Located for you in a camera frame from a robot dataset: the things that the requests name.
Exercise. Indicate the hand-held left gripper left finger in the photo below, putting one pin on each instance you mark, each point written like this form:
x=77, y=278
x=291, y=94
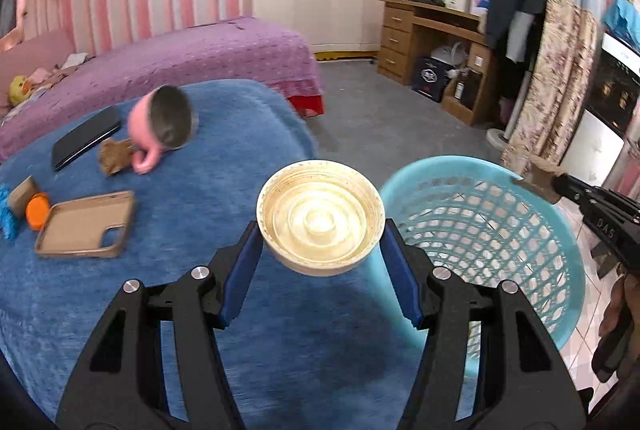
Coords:
x=240, y=280

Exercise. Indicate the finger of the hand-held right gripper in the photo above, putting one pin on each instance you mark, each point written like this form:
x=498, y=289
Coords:
x=580, y=195

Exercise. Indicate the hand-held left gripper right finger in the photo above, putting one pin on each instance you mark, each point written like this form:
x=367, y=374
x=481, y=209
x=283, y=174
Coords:
x=402, y=280

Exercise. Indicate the light blue plastic basket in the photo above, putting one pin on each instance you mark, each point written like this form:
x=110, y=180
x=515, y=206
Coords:
x=480, y=230

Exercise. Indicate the white round plastic lid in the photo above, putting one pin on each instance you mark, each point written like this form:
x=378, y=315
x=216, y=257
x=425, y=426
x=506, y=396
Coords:
x=320, y=220

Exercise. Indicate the small brown plush toy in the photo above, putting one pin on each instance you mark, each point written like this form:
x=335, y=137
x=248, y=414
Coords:
x=115, y=157

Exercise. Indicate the orange bottle cap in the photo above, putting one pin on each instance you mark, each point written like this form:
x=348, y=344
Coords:
x=38, y=212

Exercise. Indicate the narrow cardboard tube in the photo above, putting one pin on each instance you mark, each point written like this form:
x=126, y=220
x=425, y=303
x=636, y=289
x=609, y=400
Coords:
x=22, y=195

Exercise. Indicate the blue plastic cover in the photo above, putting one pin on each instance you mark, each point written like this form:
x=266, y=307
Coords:
x=7, y=215

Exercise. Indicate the white standing fan base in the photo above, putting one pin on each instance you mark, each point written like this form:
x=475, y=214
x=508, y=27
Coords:
x=500, y=139

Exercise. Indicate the beige floral curtain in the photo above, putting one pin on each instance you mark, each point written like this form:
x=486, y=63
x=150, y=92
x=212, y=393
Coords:
x=555, y=84

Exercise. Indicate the small bottle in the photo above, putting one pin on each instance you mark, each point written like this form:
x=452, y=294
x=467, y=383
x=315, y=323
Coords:
x=461, y=85

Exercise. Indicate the brown phone case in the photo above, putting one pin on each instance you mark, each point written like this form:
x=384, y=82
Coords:
x=75, y=225

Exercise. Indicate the blue plastic bag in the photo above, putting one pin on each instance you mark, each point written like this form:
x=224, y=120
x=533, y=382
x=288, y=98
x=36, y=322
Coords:
x=622, y=19

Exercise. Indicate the pink mug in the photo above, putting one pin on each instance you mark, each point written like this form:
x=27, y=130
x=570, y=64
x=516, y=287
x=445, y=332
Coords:
x=142, y=124

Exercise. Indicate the black paper bag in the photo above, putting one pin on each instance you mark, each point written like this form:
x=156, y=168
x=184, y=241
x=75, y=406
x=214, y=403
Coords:
x=429, y=79

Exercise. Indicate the small white fan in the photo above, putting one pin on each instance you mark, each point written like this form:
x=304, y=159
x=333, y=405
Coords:
x=447, y=55

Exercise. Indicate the black phone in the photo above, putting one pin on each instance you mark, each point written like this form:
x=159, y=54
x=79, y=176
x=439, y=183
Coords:
x=85, y=139

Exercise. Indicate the purple dotted bed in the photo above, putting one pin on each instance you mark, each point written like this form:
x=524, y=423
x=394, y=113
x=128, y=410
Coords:
x=175, y=59

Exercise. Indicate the yellow floor bar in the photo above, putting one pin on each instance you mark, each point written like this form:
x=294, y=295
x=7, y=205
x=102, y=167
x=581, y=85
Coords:
x=345, y=55

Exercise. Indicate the wooden desk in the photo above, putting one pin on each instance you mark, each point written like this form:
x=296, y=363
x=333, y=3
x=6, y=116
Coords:
x=397, y=39

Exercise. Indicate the white garment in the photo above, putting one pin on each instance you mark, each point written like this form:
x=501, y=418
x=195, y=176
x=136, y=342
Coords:
x=77, y=60

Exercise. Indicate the pink garment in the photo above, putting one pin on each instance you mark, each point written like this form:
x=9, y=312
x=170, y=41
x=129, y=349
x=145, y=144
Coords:
x=40, y=76

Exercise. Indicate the yellow duck plush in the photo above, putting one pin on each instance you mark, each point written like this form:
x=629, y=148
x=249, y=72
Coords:
x=20, y=90

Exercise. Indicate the pink covered headboard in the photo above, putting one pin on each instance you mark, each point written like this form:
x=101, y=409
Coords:
x=35, y=54

